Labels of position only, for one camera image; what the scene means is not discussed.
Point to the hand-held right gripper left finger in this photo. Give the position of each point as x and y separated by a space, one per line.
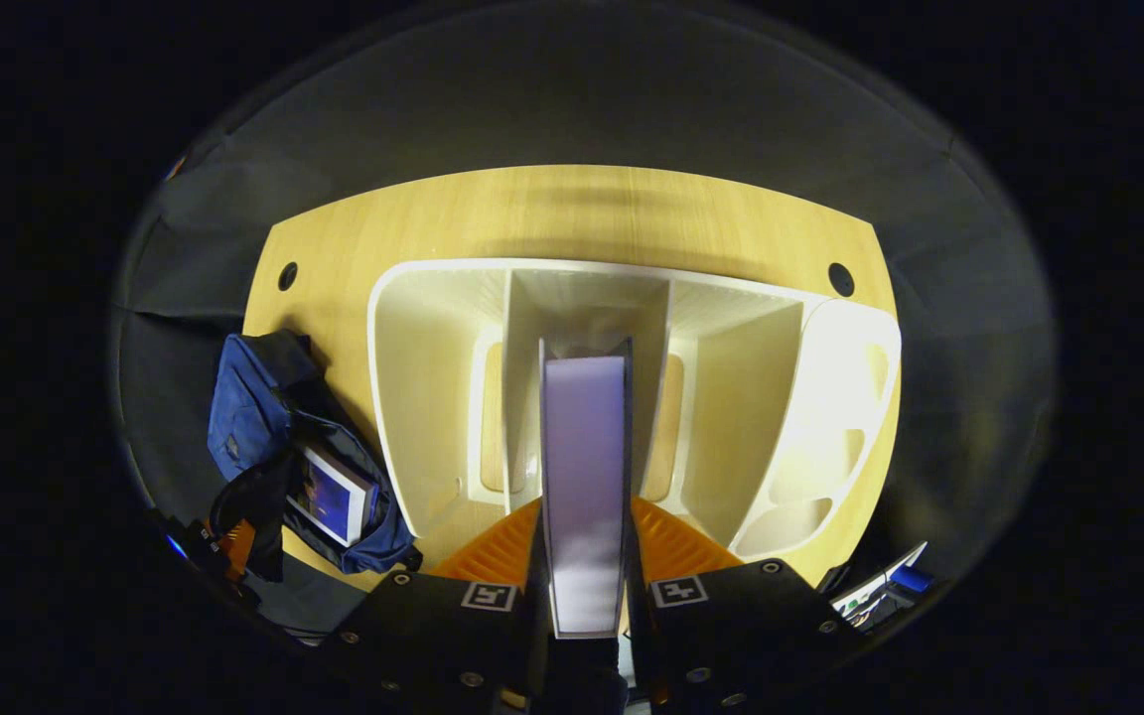
433 636

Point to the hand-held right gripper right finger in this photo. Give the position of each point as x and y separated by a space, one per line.
731 636

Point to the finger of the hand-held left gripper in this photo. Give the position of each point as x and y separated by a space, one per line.
239 546

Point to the starry blue cover book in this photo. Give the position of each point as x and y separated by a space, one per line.
334 497

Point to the blue schoolbag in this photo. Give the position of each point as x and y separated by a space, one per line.
254 407

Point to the dark portrait cover book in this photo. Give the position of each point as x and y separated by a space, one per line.
584 477

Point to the white bookshelf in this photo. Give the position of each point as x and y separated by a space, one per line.
741 397

